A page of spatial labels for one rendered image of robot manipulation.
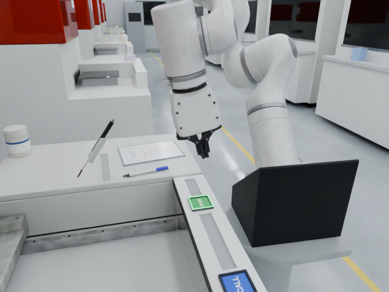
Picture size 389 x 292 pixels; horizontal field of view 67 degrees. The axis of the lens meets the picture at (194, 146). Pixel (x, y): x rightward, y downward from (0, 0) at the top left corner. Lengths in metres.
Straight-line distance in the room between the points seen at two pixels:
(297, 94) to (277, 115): 4.32
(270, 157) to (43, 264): 0.66
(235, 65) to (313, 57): 4.26
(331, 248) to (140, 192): 0.56
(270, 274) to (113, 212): 0.51
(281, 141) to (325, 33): 4.36
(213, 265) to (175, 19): 0.46
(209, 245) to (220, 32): 0.42
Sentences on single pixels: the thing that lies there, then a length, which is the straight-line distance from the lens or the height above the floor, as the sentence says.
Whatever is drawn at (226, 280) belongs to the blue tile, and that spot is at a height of 0.96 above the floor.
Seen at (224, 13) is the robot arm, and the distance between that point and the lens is 0.60.
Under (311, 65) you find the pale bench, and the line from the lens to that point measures 5.20.
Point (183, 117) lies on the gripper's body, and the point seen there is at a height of 1.20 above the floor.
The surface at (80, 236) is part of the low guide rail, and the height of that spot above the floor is 0.85.
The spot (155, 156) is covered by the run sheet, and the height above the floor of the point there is 0.97.
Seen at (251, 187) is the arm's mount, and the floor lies 0.99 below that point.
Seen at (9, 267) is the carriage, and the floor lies 0.87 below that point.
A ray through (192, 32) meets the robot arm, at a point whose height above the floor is 1.37.
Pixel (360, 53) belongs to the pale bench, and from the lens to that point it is 4.17.
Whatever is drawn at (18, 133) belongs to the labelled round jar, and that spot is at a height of 1.05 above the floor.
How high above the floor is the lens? 1.40
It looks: 24 degrees down
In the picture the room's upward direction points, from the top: straight up
